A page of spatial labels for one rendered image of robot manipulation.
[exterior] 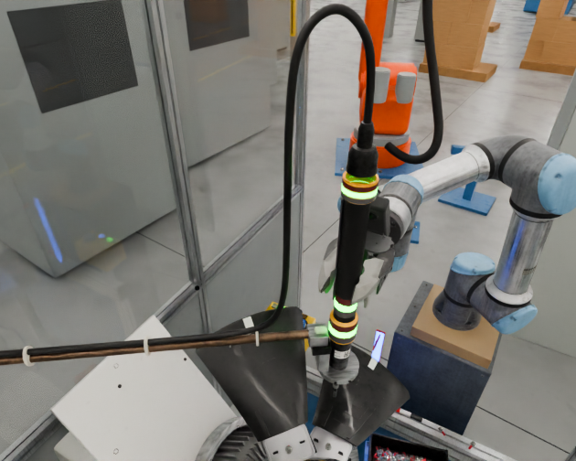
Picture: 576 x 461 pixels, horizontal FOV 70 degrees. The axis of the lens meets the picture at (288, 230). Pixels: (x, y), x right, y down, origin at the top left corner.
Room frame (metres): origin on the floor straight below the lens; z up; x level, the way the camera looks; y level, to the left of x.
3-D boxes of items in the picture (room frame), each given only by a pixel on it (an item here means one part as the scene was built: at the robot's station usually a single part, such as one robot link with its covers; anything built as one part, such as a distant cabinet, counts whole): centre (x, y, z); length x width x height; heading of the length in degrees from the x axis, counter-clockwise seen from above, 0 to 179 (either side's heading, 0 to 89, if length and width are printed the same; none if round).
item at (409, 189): (0.68, -0.21, 1.64); 0.11 x 0.08 x 0.09; 152
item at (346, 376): (0.44, -0.08, 1.50); 0.09 x 0.07 x 0.10; 97
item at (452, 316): (0.96, -0.56, 1.09); 0.15 x 0.15 x 0.10
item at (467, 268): (0.96, -0.56, 1.21); 0.13 x 0.12 x 0.14; 22
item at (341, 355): (0.44, -0.09, 1.66); 0.04 x 0.04 x 0.46
